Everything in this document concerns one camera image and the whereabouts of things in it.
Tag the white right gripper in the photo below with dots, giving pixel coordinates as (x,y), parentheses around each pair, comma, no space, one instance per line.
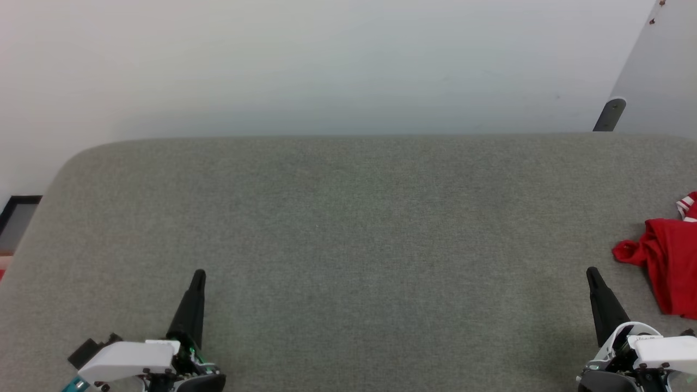
(659,354)

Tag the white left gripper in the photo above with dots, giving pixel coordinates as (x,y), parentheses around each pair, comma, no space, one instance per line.
(130,359)

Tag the red white basketball jersey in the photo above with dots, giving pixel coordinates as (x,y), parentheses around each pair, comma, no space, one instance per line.
(675,261)

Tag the dark grey metal bar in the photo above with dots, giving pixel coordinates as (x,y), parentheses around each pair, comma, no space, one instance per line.
(610,115)

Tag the black framed panel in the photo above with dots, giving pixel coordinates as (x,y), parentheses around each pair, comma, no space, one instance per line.
(22,199)

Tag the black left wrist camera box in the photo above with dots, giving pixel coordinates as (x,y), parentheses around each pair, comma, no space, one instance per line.
(87,351)

